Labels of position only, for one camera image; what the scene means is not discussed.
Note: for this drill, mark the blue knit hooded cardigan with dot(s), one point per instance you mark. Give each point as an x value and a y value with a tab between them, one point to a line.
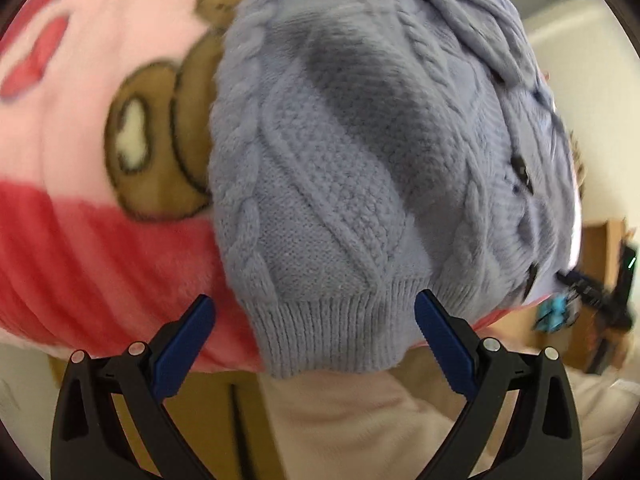
350	185

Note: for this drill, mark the blue backpack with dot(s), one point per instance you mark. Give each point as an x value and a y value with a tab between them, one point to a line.
552	315

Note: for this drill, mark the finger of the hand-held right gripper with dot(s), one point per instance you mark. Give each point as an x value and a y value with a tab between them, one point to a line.
582	287

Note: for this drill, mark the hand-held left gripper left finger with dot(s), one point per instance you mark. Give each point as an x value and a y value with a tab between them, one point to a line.
185	350

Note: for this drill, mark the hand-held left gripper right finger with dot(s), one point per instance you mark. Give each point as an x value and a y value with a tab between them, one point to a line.
445	345

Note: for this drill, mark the pink printed blanket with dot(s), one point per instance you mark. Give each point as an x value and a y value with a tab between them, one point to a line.
75	110

